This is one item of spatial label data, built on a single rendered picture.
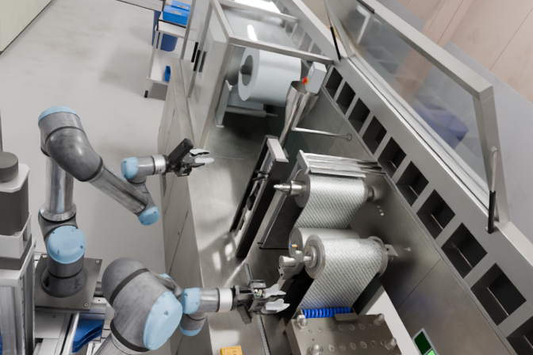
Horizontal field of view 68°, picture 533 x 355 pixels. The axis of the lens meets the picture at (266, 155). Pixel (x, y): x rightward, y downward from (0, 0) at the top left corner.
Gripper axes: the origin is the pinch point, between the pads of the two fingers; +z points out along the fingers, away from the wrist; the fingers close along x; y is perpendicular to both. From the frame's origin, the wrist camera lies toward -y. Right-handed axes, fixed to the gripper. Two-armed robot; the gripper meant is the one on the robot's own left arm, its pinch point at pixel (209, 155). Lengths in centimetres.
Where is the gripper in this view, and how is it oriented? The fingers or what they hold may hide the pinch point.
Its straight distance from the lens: 167.2
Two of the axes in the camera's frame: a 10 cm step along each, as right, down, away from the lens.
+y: -3.8, 6.9, 6.2
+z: 7.9, -1.0, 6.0
